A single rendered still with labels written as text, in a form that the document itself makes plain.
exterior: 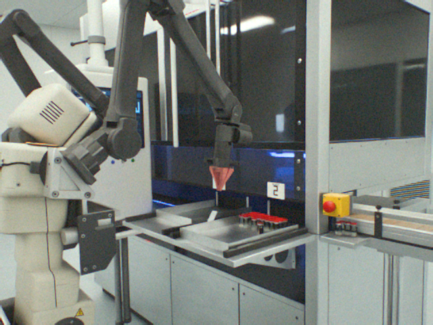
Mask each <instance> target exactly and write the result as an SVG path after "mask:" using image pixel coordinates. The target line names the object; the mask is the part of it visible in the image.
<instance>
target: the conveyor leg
mask: <svg viewBox="0 0 433 325"><path fill-rule="evenodd" d="M378 252H381V253H386V254H388V296H387V323H386V325H403V278H404V257H406V256H404V255H399V254H395V253H389V252H386V251H381V250H378Z"/></svg>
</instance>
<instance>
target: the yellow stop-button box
mask: <svg viewBox="0 0 433 325"><path fill-rule="evenodd" d="M327 201H332V202H333V203H334V204H335V210H334V212H332V213H326V212H325V211H324V210H323V214H324V215H328V216H332V217H340V218H342V217H346V216H349V215H352V194H341V193H335V192H333V193H331V194H325V195H323V203H324V202H327Z"/></svg>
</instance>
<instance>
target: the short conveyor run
mask: <svg viewBox="0 0 433 325"><path fill-rule="evenodd" d="M393 203H394V204H395V206H392V209H387V208H382V205H380V204H377V205H376V206H375V207H373V206H367V205H362V204H353V214H352V215H349V216H346V217H342V218H340V217H336V218H335V225H336V221H342V220H343V221H350V222H351V223H357V234H358V235H362V236H369V237H371V243H369V244H367V245H364V247H368V248H374V249H377V250H381V251H386V252H389V253H395V254H399V255H404V256H408V257H413V258H416V259H422V261H428V262H431V263H433V215H431V214H425V213H416V212H411V211H402V210H400V206H398V203H400V201H399V200H398V199H394V200H393Z"/></svg>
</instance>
